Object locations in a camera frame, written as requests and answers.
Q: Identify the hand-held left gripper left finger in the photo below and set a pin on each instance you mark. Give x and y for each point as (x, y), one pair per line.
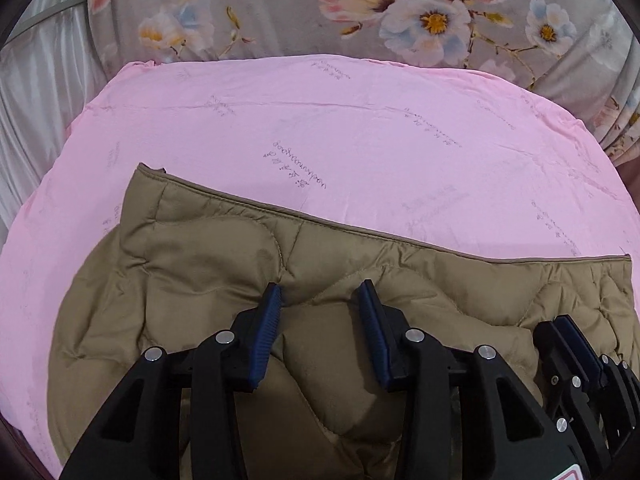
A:
(262, 340)

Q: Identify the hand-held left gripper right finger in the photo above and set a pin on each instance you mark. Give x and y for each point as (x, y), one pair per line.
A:
(375, 335)

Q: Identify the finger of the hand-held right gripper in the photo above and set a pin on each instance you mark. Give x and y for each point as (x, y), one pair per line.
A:
(622, 385)
(575, 332)

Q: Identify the olive quilted jacket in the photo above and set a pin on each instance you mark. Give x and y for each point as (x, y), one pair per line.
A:
(200, 250)

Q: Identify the pink bed sheet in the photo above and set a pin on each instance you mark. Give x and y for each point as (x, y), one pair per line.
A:
(350, 135)

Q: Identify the grey floral cloth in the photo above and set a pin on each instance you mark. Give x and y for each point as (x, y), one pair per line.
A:
(400, 5)

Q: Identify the white curtain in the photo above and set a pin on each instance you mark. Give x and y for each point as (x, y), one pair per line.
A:
(40, 90)

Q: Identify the grey metal bar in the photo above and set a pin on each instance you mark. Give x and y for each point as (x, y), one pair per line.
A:
(47, 11)

